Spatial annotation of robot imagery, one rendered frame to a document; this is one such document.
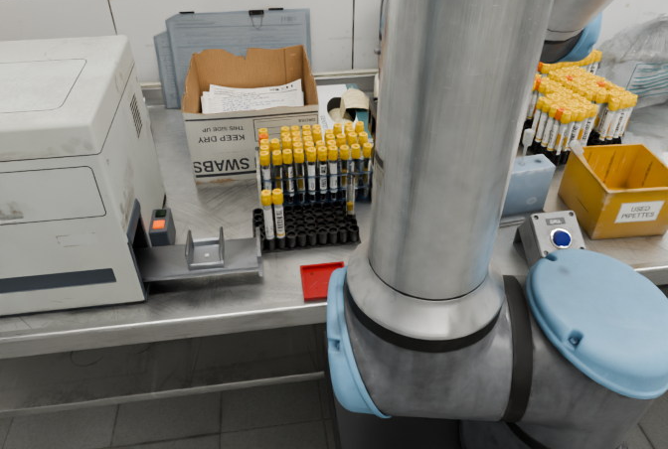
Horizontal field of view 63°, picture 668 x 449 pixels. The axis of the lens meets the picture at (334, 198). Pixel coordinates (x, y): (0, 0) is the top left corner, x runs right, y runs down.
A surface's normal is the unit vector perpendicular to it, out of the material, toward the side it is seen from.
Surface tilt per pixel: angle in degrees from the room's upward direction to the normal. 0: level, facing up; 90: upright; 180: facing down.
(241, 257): 0
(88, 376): 0
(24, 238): 90
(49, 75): 0
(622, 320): 9
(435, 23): 89
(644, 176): 90
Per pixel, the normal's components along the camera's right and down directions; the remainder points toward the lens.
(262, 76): 0.12, 0.57
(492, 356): -0.02, -0.15
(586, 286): 0.14, -0.75
